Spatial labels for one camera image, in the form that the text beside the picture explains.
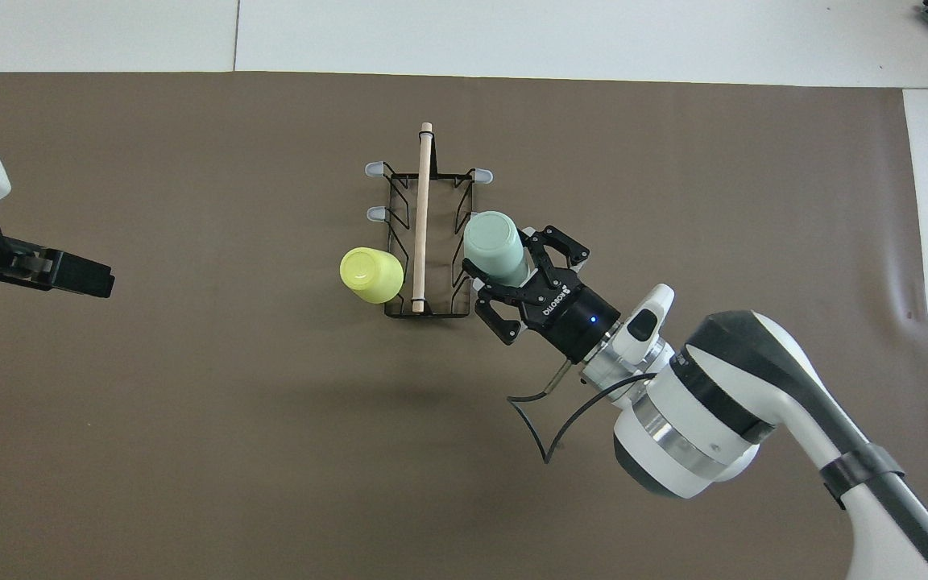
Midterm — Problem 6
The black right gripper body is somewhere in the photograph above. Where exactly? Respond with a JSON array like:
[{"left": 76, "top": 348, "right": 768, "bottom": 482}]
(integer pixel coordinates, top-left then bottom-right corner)
[{"left": 524, "top": 282, "right": 622, "bottom": 363}]

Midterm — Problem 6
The pale green plastic cup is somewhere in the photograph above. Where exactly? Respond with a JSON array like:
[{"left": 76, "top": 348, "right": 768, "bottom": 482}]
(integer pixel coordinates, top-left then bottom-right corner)
[{"left": 462, "top": 211, "right": 529, "bottom": 288}]

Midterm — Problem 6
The yellow plastic cup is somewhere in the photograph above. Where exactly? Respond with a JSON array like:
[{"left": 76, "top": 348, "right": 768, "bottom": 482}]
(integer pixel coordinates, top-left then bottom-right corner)
[{"left": 340, "top": 247, "right": 405, "bottom": 305}]

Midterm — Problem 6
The brown table mat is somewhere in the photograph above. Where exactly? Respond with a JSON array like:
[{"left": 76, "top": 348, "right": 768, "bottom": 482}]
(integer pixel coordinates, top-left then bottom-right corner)
[{"left": 0, "top": 71, "right": 928, "bottom": 580}]

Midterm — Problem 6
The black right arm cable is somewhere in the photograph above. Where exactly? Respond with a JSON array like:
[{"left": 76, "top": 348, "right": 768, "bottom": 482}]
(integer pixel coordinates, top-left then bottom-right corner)
[{"left": 508, "top": 358, "right": 658, "bottom": 464}]

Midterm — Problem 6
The black wire cup rack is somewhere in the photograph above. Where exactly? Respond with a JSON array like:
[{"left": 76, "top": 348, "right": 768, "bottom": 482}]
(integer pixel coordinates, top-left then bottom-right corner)
[{"left": 364, "top": 122, "right": 495, "bottom": 320}]

